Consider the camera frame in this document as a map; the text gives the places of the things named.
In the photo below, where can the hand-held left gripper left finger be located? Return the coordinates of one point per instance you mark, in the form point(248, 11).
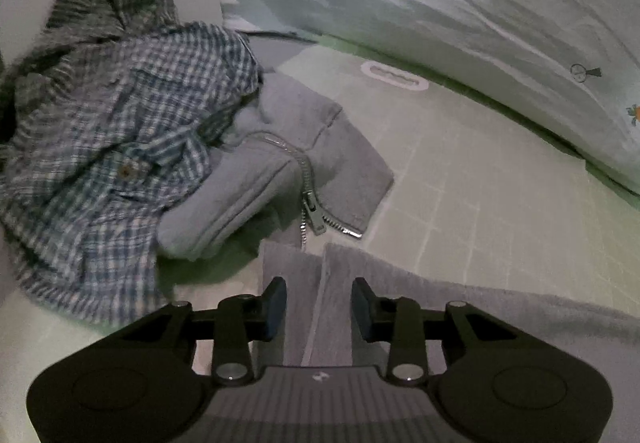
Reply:
point(275, 309)

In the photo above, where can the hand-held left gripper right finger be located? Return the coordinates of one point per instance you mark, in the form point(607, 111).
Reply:
point(362, 309)

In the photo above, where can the green grid mat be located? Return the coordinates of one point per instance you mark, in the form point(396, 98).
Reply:
point(475, 173)

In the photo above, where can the white oval label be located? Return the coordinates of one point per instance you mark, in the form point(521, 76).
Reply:
point(417, 85)

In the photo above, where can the blue white checked shirt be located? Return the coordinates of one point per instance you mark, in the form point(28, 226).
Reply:
point(100, 163)

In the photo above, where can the grey zip hoodie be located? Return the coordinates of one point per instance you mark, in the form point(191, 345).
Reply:
point(320, 148)

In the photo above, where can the grey ribbed cloth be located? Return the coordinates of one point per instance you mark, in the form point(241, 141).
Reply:
point(525, 310)

